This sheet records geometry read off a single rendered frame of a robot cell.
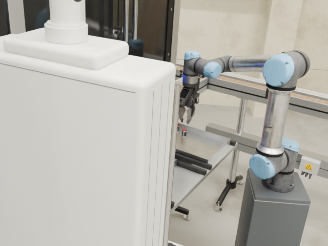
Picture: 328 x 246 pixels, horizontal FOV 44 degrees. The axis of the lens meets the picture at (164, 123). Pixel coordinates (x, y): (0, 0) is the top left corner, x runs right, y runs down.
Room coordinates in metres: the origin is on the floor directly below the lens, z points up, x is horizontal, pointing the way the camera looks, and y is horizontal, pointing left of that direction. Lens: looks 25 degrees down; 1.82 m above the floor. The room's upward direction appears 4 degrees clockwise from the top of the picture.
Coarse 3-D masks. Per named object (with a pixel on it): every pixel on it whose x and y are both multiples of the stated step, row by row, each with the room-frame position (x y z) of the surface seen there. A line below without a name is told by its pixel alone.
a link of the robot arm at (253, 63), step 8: (224, 56) 1.89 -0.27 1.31; (232, 56) 1.85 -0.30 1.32; (240, 56) 1.81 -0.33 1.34; (248, 56) 1.78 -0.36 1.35; (256, 56) 1.75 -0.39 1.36; (264, 56) 1.72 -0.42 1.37; (272, 56) 1.69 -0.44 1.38; (224, 64) 1.82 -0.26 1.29; (232, 64) 1.81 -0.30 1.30; (240, 64) 1.78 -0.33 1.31; (248, 64) 1.74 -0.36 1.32; (256, 64) 1.72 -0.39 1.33
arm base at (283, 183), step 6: (276, 174) 1.57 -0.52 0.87; (282, 174) 1.56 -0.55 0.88; (288, 174) 1.56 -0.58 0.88; (264, 180) 1.60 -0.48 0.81; (270, 180) 1.58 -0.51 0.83; (276, 180) 1.56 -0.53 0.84; (282, 180) 1.55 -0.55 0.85; (288, 180) 1.56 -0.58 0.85; (294, 180) 1.59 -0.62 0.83; (270, 186) 1.56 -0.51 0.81; (276, 186) 1.55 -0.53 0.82; (282, 186) 1.54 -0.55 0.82; (288, 186) 1.55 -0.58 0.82; (282, 192) 1.54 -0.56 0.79
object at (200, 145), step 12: (180, 132) 1.90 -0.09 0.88; (192, 132) 1.90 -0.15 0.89; (204, 132) 1.87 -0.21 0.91; (180, 144) 1.77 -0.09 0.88; (192, 144) 1.77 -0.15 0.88; (204, 144) 1.78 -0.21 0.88; (216, 144) 1.79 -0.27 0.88; (228, 144) 1.79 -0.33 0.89; (192, 156) 1.62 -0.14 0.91; (204, 156) 1.66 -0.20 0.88; (216, 156) 1.66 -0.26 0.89
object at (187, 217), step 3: (177, 207) 2.30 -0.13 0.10; (180, 207) 2.31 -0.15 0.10; (183, 207) 2.32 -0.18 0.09; (177, 210) 2.29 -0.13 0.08; (180, 210) 2.29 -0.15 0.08; (183, 210) 2.30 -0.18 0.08; (186, 210) 2.31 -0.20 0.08; (183, 213) 2.30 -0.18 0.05; (186, 213) 2.30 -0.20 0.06; (186, 216) 2.31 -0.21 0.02; (189, 216) 2.32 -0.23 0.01; (186, 219) 2.29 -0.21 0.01; (189, 219) 2.29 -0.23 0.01
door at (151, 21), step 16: (144, 0) 1.78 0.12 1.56; (160, 0) 1.89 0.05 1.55; (128, 16) 1.68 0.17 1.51; (144, 16) 1.79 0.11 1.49; (160, 16) 1.90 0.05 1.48; (128, 32) 1.68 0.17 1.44; (144, 32) 1.79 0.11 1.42; (160, 32) 1.91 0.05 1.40; (144, 48) 1.79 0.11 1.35; (160, 48) 1.91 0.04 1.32
